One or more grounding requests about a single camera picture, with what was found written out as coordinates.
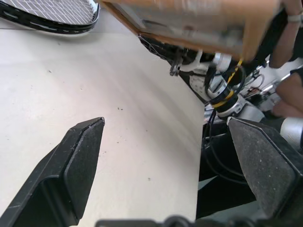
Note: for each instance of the black and white racket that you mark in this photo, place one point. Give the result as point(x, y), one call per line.
point(47, 16)

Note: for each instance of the brown cardboard box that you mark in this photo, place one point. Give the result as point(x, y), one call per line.
point(213, 26)

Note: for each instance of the person's bare hand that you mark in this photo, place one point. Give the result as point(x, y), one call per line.
point(292, 97)

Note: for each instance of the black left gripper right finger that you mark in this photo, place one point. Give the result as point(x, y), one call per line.
point(267, 165)

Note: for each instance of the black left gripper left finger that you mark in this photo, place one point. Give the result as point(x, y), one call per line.
point(71, 170)

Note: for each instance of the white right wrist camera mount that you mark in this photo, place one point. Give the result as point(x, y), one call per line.
point(197, 66)

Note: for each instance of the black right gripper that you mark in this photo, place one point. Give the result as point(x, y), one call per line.
point(189, 55)

